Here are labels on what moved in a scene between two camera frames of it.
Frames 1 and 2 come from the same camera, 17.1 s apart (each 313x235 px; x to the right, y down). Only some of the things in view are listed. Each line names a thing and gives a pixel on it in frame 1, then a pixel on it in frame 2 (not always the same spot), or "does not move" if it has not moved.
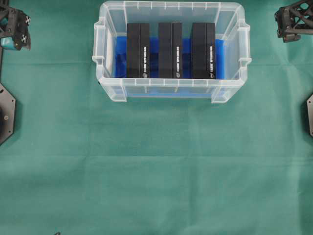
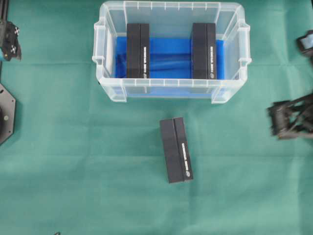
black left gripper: (15, 28) to (10, 47)
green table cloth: (78, 162) does not move
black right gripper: (294, 20) to (291, 119)
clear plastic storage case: (171, 49) does not move
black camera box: (204, 51) does not move
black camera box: (170, 50) to (177, 155)
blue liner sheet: (154, 86) does not move
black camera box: (138, 51) does not move
